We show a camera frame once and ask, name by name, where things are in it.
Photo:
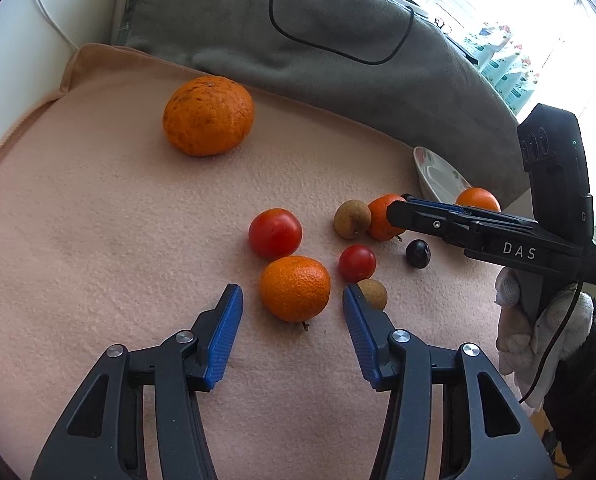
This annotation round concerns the dark purple grape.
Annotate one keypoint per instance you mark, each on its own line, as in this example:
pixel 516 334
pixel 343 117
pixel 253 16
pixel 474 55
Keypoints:
pixel 418 253

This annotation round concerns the person's right hand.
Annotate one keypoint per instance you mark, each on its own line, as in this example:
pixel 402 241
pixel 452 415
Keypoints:
pixel 515 345

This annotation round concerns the small red tomato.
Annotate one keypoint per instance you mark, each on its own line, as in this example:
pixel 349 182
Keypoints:
pixel 357 263

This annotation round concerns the large red tomato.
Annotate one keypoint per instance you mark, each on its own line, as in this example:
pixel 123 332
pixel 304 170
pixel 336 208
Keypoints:
pixel 275 233

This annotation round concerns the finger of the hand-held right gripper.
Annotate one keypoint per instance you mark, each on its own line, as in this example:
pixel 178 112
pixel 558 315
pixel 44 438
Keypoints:
pixel 418 219
pixel 483 214

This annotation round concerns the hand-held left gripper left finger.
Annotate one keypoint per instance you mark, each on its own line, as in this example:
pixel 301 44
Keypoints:
pixel 223 332

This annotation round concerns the person's right forearm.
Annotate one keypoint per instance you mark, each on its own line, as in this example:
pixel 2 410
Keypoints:
pixel 585 390

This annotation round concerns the row of green white packets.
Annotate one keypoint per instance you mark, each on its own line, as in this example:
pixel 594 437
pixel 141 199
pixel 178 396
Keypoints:
pixel 503 67

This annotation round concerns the white floral plate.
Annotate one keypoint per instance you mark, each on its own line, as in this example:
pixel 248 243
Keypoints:
pixel 435 175

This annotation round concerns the large spotted orange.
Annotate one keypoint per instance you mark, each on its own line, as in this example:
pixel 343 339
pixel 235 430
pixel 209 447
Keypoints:
pixel 207 116

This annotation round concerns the grey cushion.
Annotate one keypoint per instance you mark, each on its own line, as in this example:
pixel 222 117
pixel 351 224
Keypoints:
pixel 278 80

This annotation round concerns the white sofa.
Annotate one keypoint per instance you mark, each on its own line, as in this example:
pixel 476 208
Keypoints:
pixel 22 45

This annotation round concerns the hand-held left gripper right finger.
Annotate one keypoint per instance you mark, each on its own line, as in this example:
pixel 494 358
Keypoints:
pixel 363 332

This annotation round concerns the orange mandarin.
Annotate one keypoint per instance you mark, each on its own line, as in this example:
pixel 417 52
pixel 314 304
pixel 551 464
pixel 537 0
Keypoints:
pixel 478 199
pixel 380 220
pixel 294 287

